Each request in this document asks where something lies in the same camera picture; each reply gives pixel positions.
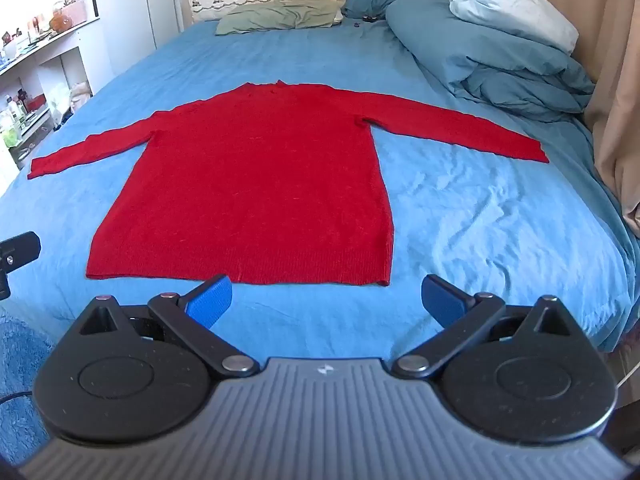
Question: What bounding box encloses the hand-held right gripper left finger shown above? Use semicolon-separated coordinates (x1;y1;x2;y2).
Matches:
75;274;261;380

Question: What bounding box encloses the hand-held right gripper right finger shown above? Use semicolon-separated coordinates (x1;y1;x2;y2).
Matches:
391;274;581;380

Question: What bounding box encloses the red knit sweater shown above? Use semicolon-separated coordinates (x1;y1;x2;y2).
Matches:
27;79;550;287

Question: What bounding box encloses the bed with blue sheet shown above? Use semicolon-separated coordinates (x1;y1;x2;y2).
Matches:
0;16;637;361

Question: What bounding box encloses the blue fuzzy rug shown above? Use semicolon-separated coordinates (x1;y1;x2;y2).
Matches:
0;305;63;466

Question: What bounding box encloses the white shelf unit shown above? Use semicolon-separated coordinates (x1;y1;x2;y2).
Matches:
0;12;113;186

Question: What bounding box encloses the teal duvet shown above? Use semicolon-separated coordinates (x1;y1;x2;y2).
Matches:
386;0;597;123

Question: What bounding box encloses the pink box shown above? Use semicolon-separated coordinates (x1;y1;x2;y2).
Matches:
61;0;88;25

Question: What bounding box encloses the white wardrobe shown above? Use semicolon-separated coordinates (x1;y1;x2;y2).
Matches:
87;0;187;53

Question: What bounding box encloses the green pillow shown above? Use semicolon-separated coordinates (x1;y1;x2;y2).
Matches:
215;1;345;37

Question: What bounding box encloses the beige curtain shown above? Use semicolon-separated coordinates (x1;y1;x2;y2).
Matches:
475;0;640;239

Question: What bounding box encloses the white folded blanket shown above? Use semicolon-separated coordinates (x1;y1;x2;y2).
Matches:
448;0;580;55

